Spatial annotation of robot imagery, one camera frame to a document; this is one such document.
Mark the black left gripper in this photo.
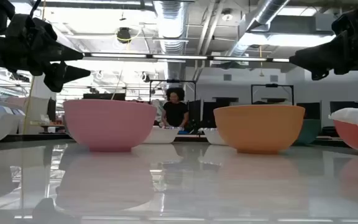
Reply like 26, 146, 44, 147
0, 14, 91, 93

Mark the black station frame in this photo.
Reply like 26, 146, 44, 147
149, 79, 198, 103
250, 83, 295, 106

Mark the rectangular grey ceiling duct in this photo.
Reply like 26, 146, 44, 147
249, 14, 337, 35

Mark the pink plastic bowl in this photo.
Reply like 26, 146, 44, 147
62, 98, 158, 153

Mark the slanted silver ceiling duct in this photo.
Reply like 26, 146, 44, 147
228, 0, 291, 58

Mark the orange plastic bowl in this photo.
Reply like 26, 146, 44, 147
213, 104, 306, 154

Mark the black bar with light strips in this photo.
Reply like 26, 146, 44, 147
82, 52, 291, 63

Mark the coral plastic bowl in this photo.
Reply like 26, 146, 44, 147
333, 119, 358, 156

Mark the black ceiling dome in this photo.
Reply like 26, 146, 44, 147
116, 27, 132, 44

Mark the black partition panel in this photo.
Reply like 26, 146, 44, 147
201, 96, 239, 129

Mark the seated person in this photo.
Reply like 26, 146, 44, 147
161, 87, 190, 130

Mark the teal plastic bowl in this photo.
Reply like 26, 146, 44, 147
293, 119, 322, 146

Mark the round silver ceiling duct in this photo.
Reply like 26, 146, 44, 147
152, 0, 189, 82

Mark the round ceiling fixture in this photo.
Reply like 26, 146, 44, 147
221, 9, 234, 22

